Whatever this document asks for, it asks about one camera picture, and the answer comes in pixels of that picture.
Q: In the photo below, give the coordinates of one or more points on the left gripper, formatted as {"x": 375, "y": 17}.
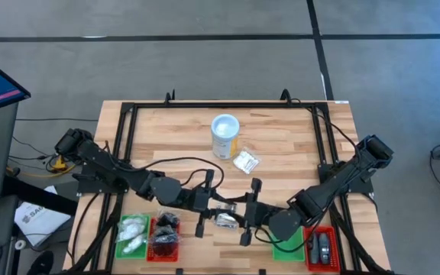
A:
{"x": 201, "y": 200}

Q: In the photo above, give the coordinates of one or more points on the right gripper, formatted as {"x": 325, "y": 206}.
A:
{"x": 260, "y": 215}

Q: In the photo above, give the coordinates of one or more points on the bagged steel nail clipper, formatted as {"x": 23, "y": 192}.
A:
{"x": 225, "y": 221}
{"x": 227, "y": 207}

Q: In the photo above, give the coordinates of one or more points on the bagged black round hairbrush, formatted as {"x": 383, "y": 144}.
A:
{"x": 165, "y": 233}
{"x": 168, "y": 220}

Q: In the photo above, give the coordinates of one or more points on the dark grey deodorant stick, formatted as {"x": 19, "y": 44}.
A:
{"x": 324, "y": 248}
{"x": 314, "y": 250}

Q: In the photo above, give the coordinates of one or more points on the bagged white cotton swabs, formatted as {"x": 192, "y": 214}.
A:
{"x": 130, "y": 231}
{"x": 246, "y": 161}
{"x": 134, "y": 244}
{"x": 134, "y": 221}

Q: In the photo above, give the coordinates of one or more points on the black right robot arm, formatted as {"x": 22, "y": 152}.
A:
{"x": 330, "y": 187}

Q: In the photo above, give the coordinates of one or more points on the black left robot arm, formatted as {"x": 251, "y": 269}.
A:
{"x": 101, "y": 160}

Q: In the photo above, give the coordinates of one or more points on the green plastic basket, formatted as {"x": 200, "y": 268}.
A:
{"x": 134, "y": 256}
{"x": 288, "y": 256}

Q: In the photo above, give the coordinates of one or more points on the black table clamp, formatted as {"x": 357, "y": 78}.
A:
{"x": 180, "y": 272}
{"x": 263, "y": 272}
{"x": 285, "y": 95}
{"x": 170, "y": 98}

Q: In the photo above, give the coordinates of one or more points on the white canister with yellow label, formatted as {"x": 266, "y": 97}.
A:
{"x": 225, "y": 130}

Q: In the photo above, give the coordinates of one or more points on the red plastic basket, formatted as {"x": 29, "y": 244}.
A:
{"x": 162, "y": 259}
{"x": 335, "y": 248}

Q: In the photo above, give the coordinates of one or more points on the black metal bar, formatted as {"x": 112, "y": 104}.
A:
{"x": 40, "y": 196}

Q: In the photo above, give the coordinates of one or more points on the white paper sheet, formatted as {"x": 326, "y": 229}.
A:
{"x": 40, "y": 221}

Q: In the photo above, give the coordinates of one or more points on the black shoe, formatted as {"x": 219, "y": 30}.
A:
{"x": 40, "y": 263}

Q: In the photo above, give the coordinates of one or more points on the white tape roll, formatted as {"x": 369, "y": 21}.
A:
{"x": 20, "y": 241}

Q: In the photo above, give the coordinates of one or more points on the black aluminium table frame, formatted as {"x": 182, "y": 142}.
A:
{"x": 224, "y": 105}

